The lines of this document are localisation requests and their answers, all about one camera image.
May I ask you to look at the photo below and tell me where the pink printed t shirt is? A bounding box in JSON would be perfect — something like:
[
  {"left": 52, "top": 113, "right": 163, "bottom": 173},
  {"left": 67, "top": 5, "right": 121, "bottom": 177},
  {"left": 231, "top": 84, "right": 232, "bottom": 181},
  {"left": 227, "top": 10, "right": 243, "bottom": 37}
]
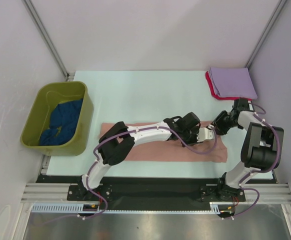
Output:
[{"left": 100, "top": 123, "right": 228, "bottom": 163}]

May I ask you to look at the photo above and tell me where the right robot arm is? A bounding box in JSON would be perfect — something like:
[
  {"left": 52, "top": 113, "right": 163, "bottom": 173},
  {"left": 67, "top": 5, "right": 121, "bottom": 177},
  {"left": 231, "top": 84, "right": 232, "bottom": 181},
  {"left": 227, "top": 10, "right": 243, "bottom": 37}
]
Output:
[{"left": 211, "top": 98, "right": 284, "bottom": 201}]

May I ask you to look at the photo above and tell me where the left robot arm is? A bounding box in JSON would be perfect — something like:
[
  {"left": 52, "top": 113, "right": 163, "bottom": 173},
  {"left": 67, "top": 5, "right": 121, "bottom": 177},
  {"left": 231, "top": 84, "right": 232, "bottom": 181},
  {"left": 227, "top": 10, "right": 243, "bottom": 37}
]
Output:
[{"left": 78, "top": 112, "right": 201, "bottom": 200}]

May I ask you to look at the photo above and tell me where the folded purple t shirt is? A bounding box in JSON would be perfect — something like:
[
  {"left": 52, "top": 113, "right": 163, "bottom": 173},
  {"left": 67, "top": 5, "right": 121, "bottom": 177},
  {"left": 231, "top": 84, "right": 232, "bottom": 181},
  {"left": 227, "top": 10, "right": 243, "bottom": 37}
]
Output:
[{"left": 209, "top": 66, "right": 258, "bottom": 100}]

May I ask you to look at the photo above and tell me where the folded red t shirt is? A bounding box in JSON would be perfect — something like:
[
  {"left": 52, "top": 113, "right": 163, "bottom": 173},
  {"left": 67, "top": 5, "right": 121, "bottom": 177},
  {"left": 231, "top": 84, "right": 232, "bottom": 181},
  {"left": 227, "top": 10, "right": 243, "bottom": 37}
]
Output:
[{"left": 205, "top": 70, "right": 252, "bottom": 102}]

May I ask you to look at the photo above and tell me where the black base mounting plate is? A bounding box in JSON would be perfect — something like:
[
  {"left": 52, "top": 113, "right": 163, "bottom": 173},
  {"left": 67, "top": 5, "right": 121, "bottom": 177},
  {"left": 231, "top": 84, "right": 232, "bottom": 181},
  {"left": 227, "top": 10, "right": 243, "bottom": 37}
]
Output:
[{"left": 35, "top": 174, "right": 278, "bottom": 204}]

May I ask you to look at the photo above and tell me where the blue t shirt in bin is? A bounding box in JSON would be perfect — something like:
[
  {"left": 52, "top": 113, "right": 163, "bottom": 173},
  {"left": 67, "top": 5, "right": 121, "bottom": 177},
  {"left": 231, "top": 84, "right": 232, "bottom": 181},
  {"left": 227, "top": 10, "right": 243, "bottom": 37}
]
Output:
[{"left": 39, "top": 98, "right": 83, "bottom": 146}]

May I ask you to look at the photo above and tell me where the olive green plastic bin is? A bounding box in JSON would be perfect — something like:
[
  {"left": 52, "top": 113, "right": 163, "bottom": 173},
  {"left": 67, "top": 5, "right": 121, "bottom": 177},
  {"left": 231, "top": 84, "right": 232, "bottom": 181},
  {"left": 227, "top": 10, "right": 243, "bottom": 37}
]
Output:
[{"left": 20, "top": 81, "right": 94, "bottom": 156}]

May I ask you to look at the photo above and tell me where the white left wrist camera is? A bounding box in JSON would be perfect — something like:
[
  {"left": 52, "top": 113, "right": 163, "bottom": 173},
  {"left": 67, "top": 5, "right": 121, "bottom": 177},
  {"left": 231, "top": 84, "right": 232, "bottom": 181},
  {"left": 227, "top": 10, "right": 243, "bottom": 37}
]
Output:
[{"left": 196, "top": 127, "right": 215, "bottom": 144}]

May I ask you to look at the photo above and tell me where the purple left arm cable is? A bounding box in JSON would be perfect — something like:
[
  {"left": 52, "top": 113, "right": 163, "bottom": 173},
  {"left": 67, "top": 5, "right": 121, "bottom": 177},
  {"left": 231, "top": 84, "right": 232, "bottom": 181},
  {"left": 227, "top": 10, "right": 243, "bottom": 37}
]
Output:
[{"left": 31, "top": 124, "right": 218, "bottom": 225}]

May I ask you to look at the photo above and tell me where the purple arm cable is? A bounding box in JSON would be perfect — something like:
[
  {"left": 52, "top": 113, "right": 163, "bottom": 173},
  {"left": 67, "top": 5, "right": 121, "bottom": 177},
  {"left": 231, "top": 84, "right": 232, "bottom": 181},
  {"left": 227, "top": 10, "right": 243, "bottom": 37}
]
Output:
[
  {"left": 31, "top": 124, "right": 218, "bottom": 225},
  {"left": 217, "top": 101, "right": 280, "bottom": 221}
]

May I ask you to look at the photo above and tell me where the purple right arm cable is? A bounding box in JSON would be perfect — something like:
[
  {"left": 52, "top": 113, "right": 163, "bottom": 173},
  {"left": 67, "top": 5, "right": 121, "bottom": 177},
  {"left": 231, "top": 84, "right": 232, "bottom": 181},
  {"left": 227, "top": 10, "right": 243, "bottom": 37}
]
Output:
[{"left": 217, "top": 101, "right": 280, "bottom": 221}]

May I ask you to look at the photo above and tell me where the white slotted cable duct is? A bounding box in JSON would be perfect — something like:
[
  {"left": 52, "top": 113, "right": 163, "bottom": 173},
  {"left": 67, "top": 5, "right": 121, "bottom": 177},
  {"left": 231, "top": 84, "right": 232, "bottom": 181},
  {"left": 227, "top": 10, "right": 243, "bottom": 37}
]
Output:
[{"left": 31, "top": 201, "right": 236, "bottom": 214}]

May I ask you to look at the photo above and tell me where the aluminium frame post right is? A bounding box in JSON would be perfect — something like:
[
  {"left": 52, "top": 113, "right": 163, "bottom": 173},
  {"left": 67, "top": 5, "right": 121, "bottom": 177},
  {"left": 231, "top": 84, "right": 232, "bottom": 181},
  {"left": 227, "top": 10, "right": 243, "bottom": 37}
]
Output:
[{"left": 245, "top": 0, "right": 290, "bottom": 69}]

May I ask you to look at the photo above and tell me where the aluminium frame post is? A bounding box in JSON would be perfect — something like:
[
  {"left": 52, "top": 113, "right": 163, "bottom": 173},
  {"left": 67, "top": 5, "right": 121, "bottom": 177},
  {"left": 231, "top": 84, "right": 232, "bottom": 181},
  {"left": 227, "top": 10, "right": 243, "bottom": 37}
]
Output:
[
  {"left": 245, "top": 0, "right": 290, "bottom": 69},
  {"left": 21, "top": 0, "right": 70, "bottom": 81}
]

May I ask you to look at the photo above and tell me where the aluminium frame post left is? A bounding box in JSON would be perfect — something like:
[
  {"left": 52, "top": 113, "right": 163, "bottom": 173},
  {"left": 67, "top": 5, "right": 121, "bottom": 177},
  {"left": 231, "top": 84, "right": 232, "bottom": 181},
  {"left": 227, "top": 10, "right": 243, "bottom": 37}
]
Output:
[{"left": 21, "top": 0, "right": 70, "bottom": 81}]

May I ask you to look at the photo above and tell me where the aluminium front rail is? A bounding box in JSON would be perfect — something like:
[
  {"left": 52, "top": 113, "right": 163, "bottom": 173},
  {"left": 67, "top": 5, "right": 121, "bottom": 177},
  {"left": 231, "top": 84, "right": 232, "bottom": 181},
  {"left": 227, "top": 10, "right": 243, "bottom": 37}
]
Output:
[{"left": 21, "top": 183, "right": 291, "bottom": 204}]

